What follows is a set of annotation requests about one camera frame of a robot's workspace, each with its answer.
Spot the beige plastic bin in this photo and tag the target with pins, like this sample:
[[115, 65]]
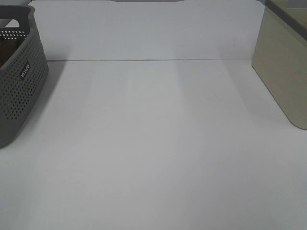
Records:
[[280, 57]]

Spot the grey perforated plastic basket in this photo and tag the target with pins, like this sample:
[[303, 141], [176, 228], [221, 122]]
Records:
[[23, 69]]

